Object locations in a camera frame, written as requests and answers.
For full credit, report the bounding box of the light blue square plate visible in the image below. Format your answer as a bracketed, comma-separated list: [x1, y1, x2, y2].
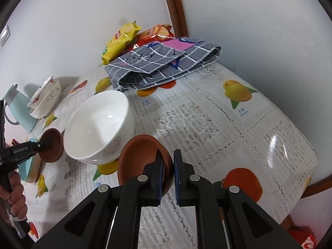
[18, 154, 41, 183]

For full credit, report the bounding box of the small brown clay bowl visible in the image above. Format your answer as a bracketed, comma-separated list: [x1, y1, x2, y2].
[39, 128, 64, 163]

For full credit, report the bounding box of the white rice bowl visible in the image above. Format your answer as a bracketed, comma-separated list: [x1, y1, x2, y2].
[63, 90, 134, 165]

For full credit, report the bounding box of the person left hand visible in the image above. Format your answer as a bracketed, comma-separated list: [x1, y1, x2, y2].
[1, 171, 28, 219]

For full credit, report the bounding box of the light blue thermos jug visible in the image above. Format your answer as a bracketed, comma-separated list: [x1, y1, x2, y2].
[4, 84, 38, 132]

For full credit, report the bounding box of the large white serving bowl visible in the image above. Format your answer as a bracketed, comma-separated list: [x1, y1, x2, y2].
[29, 80, 61, 119]

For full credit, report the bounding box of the blue crane porcelain bowl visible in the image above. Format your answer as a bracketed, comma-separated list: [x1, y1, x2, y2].
[27, 75, 54, 109]

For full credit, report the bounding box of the fruit print lace tablecloth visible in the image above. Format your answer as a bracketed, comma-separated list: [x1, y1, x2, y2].
[24, 63, 319, 240]

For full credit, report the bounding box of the grey checked cloth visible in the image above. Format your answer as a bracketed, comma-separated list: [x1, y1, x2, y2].
[105, 37, 222, 91]

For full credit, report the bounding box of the red package on floor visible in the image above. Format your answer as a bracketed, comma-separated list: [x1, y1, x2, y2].
[288, 228, 317, 249]

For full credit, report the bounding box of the yellow chips bag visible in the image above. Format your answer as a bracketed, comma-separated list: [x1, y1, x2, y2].
[101, 21, 141, 65]

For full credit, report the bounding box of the red orange snack bag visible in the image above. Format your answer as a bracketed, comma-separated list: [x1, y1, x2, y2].
[127, 24, 175, 51]

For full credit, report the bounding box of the white wall switch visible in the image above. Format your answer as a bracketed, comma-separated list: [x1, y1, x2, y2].
[0, 25, 11, 47]

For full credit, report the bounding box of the brown wooden door frame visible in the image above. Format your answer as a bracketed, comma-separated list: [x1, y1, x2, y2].
[166, 0, 188, 38]

